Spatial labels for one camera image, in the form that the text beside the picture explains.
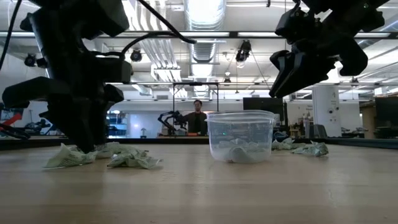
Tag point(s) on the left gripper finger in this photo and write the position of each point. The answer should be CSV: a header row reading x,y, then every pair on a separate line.
x,y
31,91
99,124

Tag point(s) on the large black screen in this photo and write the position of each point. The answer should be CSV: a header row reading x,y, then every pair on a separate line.
x,y
264,104

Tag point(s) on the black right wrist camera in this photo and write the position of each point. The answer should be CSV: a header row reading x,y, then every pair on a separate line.
x,y
295,25

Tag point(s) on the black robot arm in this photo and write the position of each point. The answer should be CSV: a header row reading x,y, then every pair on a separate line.
x,y
169,121

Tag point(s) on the blue storage shelf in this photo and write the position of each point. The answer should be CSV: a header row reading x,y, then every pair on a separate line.
x,y
116,124

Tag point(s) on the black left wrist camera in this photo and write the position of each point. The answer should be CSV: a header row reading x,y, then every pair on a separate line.
x,y
113,71

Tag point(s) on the clear plastic food container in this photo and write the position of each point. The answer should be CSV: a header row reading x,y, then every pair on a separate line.
x,y
217,130

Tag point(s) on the wooden cabinet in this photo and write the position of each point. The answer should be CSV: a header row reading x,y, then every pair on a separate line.
x,y
368,119

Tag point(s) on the black ceiling spot lamp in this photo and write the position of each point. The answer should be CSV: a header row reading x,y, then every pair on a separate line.
x,y
30,60
136,55

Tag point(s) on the white building column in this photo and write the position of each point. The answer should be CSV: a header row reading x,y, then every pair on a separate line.
x,y
326,112

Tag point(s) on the black aluminium rig frame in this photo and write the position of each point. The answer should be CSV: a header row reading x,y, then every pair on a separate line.
x,y
174,140

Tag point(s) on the person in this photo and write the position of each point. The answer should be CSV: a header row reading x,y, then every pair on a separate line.
x,y
196,121

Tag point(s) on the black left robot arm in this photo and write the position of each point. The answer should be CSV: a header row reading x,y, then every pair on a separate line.
x,y
77,18

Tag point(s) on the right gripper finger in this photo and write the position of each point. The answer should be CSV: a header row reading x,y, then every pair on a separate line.
x,y
311,67
280,68

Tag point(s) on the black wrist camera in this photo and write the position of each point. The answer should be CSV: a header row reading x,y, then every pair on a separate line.
x,y
295,25
113,71

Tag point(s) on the silver ventilation duct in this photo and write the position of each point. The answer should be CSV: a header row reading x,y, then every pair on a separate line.
x,y
203,53

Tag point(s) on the black hanging ceiling camera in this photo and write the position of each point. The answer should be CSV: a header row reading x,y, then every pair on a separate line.
x,y
243,51

